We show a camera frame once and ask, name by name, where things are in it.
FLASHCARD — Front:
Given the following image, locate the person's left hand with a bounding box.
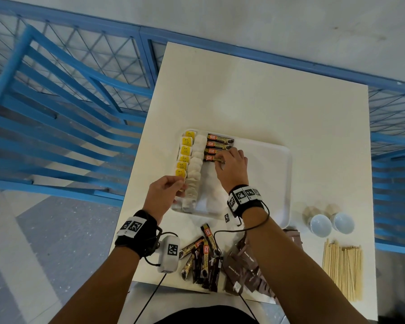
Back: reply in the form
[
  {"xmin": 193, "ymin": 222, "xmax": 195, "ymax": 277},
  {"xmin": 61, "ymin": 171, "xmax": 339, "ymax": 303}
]
[{"xmin": 142, "ymin": 175, "xmax": 187, "ymax": 225}]

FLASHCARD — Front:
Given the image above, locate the person's right hand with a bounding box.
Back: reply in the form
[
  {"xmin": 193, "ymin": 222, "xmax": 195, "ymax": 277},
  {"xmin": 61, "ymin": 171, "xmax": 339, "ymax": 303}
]
[{"xmin": 215, "ymin": 147, "xmax": 250, "ymax": 194}]

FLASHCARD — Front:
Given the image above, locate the person's right forearm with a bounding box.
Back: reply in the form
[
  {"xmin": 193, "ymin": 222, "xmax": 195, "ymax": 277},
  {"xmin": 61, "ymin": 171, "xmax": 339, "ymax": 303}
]
[{"xmin": 240, "ymin": 207, "xmax": 370, "ymax": 324}]

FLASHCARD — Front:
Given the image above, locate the person's left forearm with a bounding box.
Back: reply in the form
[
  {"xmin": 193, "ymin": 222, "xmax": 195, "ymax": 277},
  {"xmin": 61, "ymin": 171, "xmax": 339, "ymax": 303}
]
[{"xmin": 49, "ymin": 245, "xmax": 142, "ymax": 324}]

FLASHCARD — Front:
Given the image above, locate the row of white creamer pods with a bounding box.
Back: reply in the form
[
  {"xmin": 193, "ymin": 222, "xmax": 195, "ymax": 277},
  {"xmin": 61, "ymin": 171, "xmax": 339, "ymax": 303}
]
[{"xmin": 182, "ymin": 134, "xmax": 207, "ymax": 214}]

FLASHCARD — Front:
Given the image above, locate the row of yellow packets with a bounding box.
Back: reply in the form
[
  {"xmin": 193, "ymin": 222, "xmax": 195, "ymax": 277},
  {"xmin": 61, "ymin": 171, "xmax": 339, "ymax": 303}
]
[{"xmin": 175, "ymin": 130, "xmax": 195, "ymax": 179}]

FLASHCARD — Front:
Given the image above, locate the white plastic tray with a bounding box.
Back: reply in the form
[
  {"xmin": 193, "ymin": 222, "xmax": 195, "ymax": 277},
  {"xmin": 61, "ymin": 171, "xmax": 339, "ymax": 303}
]
[{"xmin": 171, "ymin": 128, "xmax": 293, "ymax": 230}]

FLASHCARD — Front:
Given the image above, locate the pile of coffee sticks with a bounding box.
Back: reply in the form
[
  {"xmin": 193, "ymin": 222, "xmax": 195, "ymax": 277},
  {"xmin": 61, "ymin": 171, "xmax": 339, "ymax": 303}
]
[{"xmin": 178, "ymin": 223, "xmax": 224, "ymax": 294}]

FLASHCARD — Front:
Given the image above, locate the pile of brown sugar packets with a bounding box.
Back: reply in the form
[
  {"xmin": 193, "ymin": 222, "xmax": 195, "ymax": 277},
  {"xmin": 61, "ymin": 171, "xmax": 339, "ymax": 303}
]
[{"xmin": 222, "ymin": 229, "xmax": 304, "ymax": 298}]

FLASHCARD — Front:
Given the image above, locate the blue slatted wooden chair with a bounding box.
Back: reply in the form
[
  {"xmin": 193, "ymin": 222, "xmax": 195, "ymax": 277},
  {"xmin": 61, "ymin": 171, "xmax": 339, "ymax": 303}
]
[
  {"xmin": 0, "ymin": 25, "xmax": 155, "ymax": 208},
  {"xmin": 369, "ymin": 131, "xmax": 405, "ymax": 257}
]

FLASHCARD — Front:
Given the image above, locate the person's black clothing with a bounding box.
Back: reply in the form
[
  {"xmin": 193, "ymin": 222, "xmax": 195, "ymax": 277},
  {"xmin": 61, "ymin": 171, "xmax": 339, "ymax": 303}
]
[{"xmin": 153, "ymin": 305, "xmax": 261, "ymax": 324}]

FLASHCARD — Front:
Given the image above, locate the blue metal mesh fence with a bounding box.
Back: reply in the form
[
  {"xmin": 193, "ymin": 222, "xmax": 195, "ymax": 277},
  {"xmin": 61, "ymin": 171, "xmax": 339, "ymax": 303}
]
[{"xmin": 0, "ymin": 0, "xmax": 405, "ymax": 159}]

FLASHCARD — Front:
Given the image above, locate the bundle of wooden stirrers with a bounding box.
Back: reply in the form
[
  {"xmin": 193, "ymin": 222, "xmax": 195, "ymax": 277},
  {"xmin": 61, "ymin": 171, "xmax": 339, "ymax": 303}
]
[{"xmin": 322, "ymin": 238, "xmax": 364, "ymax": 303}]

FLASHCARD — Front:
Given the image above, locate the black right wrist strap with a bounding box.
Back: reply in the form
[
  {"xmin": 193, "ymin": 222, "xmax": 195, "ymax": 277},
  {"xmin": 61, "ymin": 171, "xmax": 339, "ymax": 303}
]
[{"xmin": 226, "ymin": 184, "xmax": 266, "ymax": 218}]

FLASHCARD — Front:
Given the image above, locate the black wrist strap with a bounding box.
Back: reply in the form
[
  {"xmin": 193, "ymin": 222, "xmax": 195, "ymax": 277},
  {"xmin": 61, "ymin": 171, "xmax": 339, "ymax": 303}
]
[
  {"xmin": 114, "ymin": 209, "xmax": 163, "ymax": 259},
  {"xmin": 226, "ymin": 184, "xmax": 266, "ymax": 218}
]

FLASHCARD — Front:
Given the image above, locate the black left wrist strap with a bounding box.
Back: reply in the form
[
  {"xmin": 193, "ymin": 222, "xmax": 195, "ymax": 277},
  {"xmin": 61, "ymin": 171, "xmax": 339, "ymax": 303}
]
[{"xmin": 114, "ymin": 209, "xmax": 163, "ymax": 259}]

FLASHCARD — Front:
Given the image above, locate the black cable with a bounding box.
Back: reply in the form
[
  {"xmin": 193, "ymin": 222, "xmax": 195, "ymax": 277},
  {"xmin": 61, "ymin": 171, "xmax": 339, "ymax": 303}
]
[
  {"xmin": 133, "ymin": 232, "xmax": 179, "ymax": 324},
  {"xmin": 213, "ymin": 201, "xmax": 271, "ymax": 321}
]

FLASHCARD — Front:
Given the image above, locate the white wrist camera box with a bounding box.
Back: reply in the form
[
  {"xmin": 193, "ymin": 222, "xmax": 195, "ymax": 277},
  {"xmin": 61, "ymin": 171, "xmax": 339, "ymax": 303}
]
[{"xmin": 157, "ymin": 235, "xmax": 181, "ymax": 274}]

